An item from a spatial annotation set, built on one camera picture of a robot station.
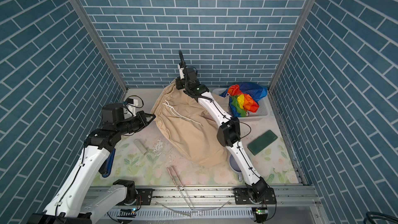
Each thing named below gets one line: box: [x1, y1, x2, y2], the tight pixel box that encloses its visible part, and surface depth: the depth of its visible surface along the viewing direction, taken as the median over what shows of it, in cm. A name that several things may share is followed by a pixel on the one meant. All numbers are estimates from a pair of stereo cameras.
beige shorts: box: [151, 79, 232, 168], surface depth 87 cm
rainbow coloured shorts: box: [219, 81, 268, 118], surface depth 96 cm
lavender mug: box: [228, 153, 244, 182], surface depth 77 cm
